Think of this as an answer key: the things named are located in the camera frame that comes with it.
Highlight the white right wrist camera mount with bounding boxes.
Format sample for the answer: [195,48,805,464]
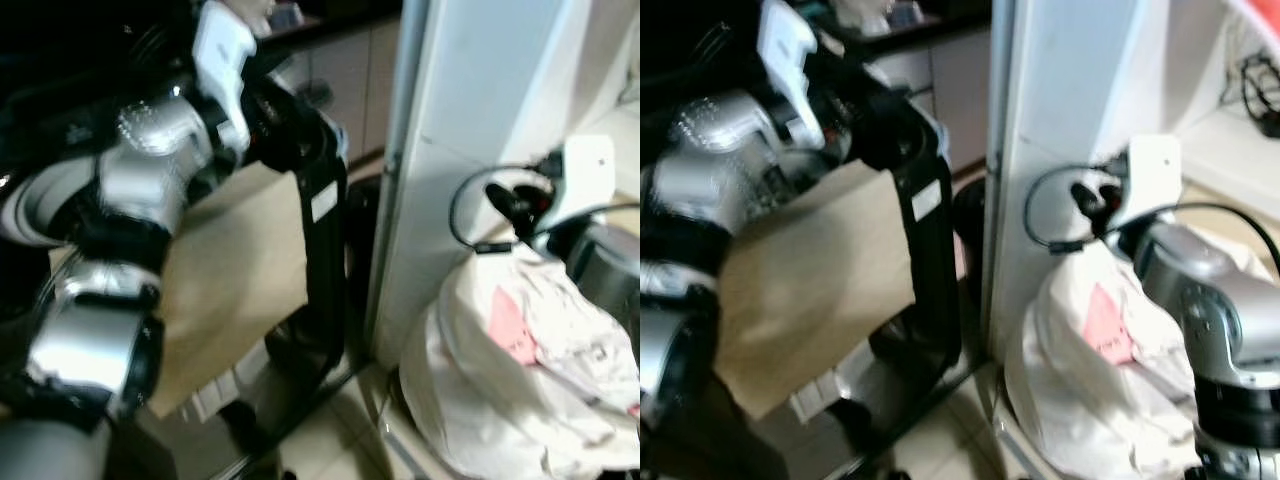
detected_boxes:
[1118,134,1183,233]
[545,134,617,229]

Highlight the black wire object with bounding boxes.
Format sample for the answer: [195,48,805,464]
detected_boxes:
[1238,52,1280,113]

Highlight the white garment with pink print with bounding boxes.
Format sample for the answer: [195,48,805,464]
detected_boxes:
[1003,245,1263,480]
[398,240,641,480]

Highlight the brown cardboard sheet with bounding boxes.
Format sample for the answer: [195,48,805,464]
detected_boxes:
[148,163,311,419]
[714,158,918,422]

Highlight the white upright panel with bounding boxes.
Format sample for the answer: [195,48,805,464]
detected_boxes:
[982,0,1241,363]
[366,0,641,369]

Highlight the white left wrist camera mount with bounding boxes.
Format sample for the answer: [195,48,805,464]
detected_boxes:
[756,0,833,151]
[192,0,263,153]

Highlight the red object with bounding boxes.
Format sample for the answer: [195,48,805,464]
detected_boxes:
[1228,0,1280,43]

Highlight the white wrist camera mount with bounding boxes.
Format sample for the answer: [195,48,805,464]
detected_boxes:
[192,0,263,153]
[756,0,833,151]
[545,134,617,229]
[1118,134,1183,233]

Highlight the black glossy frame with label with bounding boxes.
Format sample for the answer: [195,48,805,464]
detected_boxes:
[800,60,969,456]
[215,75,353,456]

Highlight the beige cabinet with dark top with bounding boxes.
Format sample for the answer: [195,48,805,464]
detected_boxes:
[262,10,405,173]
[868,20,993,179]

